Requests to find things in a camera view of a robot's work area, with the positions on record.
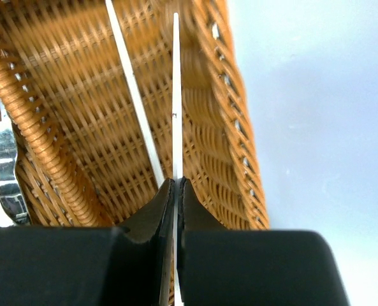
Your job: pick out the fork with black dotted handle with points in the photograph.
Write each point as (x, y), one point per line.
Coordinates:
(11, 196)

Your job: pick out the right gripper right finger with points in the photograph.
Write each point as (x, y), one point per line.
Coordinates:
(219, 266)

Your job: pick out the white chopstick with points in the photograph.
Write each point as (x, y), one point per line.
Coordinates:
(135, 94)
(177, 149)

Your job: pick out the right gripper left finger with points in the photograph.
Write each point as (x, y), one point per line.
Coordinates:
(128, 264)

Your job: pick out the wicker cutlery basket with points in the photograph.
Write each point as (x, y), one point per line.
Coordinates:
(82, 160)

